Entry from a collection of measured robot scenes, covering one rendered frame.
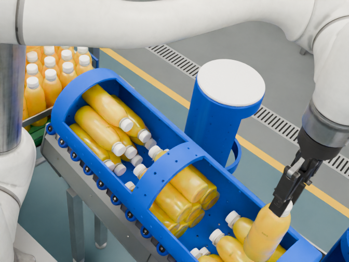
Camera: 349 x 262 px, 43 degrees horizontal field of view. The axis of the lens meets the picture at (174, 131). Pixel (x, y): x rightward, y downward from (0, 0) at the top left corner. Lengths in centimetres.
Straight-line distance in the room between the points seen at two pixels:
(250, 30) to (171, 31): 343
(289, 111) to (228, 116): 165
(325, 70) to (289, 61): 315
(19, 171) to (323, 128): 70
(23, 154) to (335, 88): 72
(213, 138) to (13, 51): 114
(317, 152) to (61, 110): 88
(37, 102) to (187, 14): 109
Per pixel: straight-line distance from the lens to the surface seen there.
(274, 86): 352
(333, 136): 73
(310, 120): 73
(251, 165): 291
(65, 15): 59
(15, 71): 90
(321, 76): 69
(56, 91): 167
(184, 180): 124
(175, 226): 128
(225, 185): 138
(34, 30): 59
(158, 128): 150
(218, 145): 187
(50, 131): 164
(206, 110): 176
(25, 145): 110
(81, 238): 220
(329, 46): 68
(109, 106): 140
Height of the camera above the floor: 218
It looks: 47 degrees down
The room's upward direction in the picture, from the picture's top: 11 degrees clockwise
